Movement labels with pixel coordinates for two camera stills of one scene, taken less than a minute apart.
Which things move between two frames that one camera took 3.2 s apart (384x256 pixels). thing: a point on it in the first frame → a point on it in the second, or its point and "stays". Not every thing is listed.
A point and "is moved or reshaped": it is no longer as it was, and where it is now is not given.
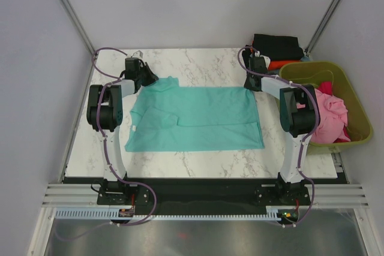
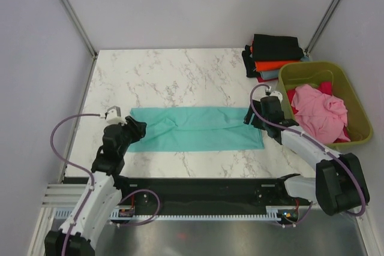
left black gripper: (152, 78) → (138, 129)
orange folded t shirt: (278, 64) stays
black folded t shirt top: (278, 47) stays
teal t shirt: (165, 116) is moved or reshaped
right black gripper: (247, 85) → (255, 122)
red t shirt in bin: (327, 87) stays
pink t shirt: (333, 120) stays
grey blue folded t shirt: (305, 59) stays
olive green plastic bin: (314, 73) stays
